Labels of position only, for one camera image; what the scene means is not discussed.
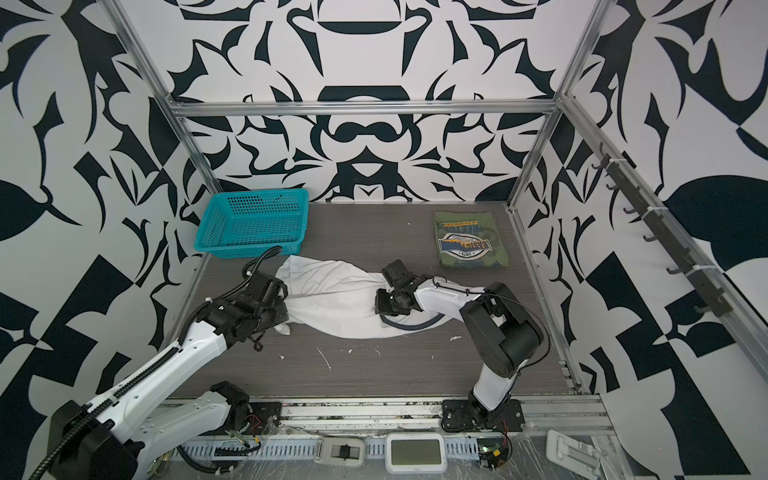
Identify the small green circuit board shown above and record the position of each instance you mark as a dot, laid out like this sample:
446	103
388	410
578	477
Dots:
493	452

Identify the grey wall hook rack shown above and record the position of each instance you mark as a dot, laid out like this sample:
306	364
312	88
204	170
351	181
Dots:
666	230

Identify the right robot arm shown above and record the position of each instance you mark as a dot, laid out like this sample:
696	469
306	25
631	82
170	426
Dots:
504	332

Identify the white digital display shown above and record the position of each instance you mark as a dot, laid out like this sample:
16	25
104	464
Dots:
415	453

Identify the white grey tank top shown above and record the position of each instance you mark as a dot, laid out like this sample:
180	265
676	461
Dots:
337	298

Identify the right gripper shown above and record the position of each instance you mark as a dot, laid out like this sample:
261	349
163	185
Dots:
381	306

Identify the teal plastic basket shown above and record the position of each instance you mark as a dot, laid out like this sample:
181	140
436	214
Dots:
246	224

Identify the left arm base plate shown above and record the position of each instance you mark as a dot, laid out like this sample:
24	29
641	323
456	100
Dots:
262	417

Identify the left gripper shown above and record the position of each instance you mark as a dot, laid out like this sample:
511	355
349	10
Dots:
281	311

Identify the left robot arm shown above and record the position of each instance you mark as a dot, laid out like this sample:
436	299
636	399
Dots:
117	435

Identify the white plastic stand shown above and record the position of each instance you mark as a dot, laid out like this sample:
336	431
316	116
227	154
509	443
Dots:
573	455

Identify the green tank top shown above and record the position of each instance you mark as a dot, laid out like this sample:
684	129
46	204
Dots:
469	240

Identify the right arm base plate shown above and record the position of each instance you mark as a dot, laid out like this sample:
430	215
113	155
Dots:
465	415

